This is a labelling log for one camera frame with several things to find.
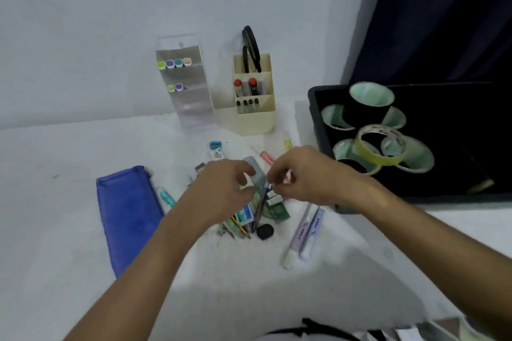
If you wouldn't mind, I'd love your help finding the dark blue curtain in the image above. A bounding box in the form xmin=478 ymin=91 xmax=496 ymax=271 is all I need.
xmin=340 ymin=0 xmax=512 ymax=88

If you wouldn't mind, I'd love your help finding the person's right hand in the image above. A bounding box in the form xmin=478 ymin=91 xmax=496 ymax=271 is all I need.
xmin=267 ymin=145 xmax=379 ymax=214

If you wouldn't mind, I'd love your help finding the pile of pens and markers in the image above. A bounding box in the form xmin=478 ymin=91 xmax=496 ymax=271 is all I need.
xmin=157 ymin=176 xmax=277 ymax=241

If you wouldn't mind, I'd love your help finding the green transparent protractor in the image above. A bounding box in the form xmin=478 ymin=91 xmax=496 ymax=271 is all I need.
xmin=255 ymin=192 xmax=291 ymax=222

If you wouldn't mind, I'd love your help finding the person's right forearm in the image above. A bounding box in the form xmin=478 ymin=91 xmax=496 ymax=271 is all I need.
xmin=359 ymin=184 xmax=512 ymax=337

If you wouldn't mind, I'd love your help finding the clear tiered organizer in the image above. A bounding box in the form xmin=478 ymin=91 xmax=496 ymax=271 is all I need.
xmin=155 ymin=34 xmax=217 ymax=134

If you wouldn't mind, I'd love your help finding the patterned floor mat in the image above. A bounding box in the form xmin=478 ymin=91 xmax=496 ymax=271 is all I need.
xmin=351 ymin=314 xmax=497 ymax=341

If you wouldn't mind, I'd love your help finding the person's left hand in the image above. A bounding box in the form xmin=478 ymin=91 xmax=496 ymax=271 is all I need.
xmin=164 ymin=159 xmax=257 ymax=240

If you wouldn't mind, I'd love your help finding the blue mesh pencil pouch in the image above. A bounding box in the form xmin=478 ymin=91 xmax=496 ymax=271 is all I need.
xmin=95 ymin=165 xmax=165 ymax=280

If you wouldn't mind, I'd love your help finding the light blue pastel highlighter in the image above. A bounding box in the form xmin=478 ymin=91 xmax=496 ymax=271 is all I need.
xmin=299 ymin=207 xmax=325 ymax=263

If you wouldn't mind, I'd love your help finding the coral pink highlighter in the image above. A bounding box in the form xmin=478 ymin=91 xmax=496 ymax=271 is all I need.
xmin=252 ymin=147 xmax=277 ymax=165

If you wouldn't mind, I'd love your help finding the person's left forearm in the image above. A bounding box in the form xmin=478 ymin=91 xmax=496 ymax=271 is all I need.
xmin=63 ymin=213 xmax=197 ymax=341

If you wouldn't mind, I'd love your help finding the yellow clear tape roll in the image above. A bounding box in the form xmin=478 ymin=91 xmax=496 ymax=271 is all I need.
xmin=354 ymin=124 xmax=409 ymax=167

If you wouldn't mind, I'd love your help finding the black neck cord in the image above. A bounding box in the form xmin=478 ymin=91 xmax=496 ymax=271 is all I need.
xmin=263 ymin=318 xmax=361 ymax=341

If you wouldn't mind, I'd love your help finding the lilac pastel highlighter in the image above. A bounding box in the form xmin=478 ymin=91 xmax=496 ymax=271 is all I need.
xmin=282 ymin=202 xmax=314 ymax=270

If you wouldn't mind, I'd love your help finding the cream pen holder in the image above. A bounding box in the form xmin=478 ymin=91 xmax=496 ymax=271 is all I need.
xmin=233 ymin=53 xmax=277 ymax=136

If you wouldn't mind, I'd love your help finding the black plastic tray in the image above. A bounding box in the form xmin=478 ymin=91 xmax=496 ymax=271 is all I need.
xmin=308 ymin=82 xmax=512 ymax=214

